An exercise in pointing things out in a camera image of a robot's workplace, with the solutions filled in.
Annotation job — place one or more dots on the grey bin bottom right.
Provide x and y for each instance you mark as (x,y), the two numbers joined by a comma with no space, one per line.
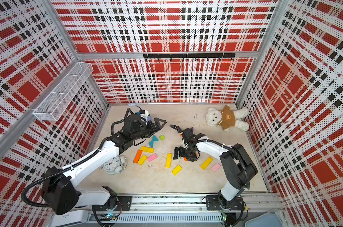
(265,220)

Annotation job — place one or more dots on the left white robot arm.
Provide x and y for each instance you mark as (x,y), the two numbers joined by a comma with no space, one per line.
(59,190)

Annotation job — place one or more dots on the blue plastic toy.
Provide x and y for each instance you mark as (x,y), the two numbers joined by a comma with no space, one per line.
(144,114)

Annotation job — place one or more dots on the pink block left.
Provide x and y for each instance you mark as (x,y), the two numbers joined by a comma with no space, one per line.
(152,157)

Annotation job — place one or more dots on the yellow block upper left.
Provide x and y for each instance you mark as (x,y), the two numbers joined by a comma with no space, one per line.
(147,149)

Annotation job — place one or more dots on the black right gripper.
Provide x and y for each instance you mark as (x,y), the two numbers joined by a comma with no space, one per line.
(180,149)

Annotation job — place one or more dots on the yellow block right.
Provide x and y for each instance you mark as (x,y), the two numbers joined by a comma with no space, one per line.
(206,163)

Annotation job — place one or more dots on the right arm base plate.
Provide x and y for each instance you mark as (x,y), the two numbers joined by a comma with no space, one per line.
(219,203)

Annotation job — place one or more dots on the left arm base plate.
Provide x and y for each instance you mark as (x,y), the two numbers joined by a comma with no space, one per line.
(116,203)

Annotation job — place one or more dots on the white box bottom left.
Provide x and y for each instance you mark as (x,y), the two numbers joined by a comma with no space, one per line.
(69,219)

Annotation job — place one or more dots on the black wall hook rail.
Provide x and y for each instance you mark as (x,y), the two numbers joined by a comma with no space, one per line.
(189,55)

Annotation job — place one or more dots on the pink block right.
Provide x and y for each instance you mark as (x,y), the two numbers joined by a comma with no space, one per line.
(215,167)

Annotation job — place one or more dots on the yellow upright block centre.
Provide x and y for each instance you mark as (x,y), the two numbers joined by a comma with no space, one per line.
(168,160)

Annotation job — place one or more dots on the pink block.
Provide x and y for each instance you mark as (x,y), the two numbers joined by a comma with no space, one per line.
(215,167)
(152,157)

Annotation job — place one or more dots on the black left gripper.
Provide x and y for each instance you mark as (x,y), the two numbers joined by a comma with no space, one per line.
(154,129)

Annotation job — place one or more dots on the white twin-bell alarm clock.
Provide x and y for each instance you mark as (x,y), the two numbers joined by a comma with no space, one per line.
(115,165)

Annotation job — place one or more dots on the teal triangle block lower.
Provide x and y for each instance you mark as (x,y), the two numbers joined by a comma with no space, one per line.
(151,143)

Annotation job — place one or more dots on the white teddy bear brown hoodie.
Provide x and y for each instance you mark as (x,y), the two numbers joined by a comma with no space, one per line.
(227,118)

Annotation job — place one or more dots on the yellow block bottom centre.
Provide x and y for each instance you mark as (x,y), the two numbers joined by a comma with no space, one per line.
(176,170)

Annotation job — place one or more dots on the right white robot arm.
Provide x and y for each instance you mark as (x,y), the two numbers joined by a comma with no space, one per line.
(238,166)

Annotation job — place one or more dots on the yellow block lower left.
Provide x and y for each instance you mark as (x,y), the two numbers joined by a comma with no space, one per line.
(142,160)

